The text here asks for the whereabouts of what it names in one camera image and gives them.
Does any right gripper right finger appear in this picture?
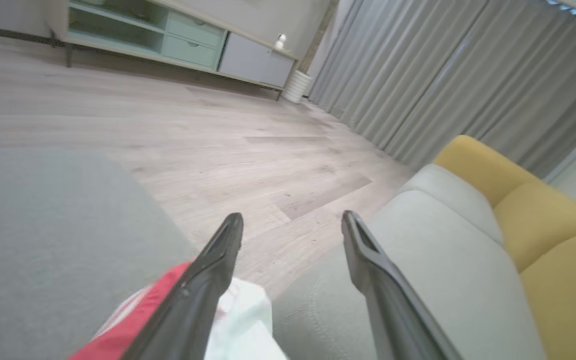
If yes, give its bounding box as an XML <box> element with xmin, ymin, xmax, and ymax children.
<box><xmin>341</xmin><ymin>210</ymin><xmax>464</xmax><ymax>360</ymax></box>

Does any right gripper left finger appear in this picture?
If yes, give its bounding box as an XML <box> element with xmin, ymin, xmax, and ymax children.
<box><xmin>120</xmin><ymin>212</ymin><xmax>245</xmax><ymax>360</ymax></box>

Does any red garment with white stripes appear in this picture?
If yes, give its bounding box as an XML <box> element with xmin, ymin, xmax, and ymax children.
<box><xmin>68</xmin><ymin>260</ymin><xmax>289</xmax><ymax>360</ymax></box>

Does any grey stitched sofa seat cushion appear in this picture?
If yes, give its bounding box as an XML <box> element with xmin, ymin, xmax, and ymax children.
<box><xmin>272</xmin><ymin>189</ymin><xmax>548</xmax><ymax>360</ymax></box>

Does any light grey sofa seat cushion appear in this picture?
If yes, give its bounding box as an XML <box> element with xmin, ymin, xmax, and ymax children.
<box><xmin>399</xmin><ymin>164</ymin><xmax>507</xmax><ymax>247</ymax></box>

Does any large grey sofa seat cushion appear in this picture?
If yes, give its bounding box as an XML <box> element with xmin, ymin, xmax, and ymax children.
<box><xmin>0</xmin><ymin>147</ymin><xmax>199</xmax><ymax>360</ymax></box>

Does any yellow sofa back cushion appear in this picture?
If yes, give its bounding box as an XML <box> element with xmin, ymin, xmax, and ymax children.
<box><xmin>519</xmin><ymin>231</ymin><xmax>576</xmax><ymax>360</ymax></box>
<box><xmin>493</xmin><ymin>181</ymin><xmax>576</xmax><ymax>274</ymax></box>
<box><xmin>433</xmin><ymin>134</ymin><xmax>542</xmax><ymax>209</ymax></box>

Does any grey pleated curtain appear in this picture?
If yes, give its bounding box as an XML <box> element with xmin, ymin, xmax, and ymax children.
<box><xmin>308</xmin><ymin>0</ymin><xmax>576</xmax><ymax>179</ymax></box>

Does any white ribbed cylinder bin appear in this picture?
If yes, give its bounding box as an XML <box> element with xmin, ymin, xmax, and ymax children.
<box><xmin>281</xmin><ymin>69</ymin><xmax>313</xmax><ymax>104</ymax></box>

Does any grey cabinet door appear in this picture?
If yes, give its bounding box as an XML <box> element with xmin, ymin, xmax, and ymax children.
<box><xmin>218</xmin><ymin>32</ymin><xmax>297</xmax><ymax>89</ymax></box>

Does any pale green cabinet drawer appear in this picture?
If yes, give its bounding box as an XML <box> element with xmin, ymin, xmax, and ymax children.
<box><xmin>161</xmin><ymin>34</ymin><xmax>220</xmax><ymax>70</ymax></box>
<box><xmin>167</xmin><ymin>10</ymin><xmax>227</xmax><ymax>49</ymax></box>

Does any low green and white cabinet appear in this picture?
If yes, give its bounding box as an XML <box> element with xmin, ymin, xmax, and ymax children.
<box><xmin>45</xmin><ymin>0</ymin><xmax>300</xmax><ymax>101</ymax></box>

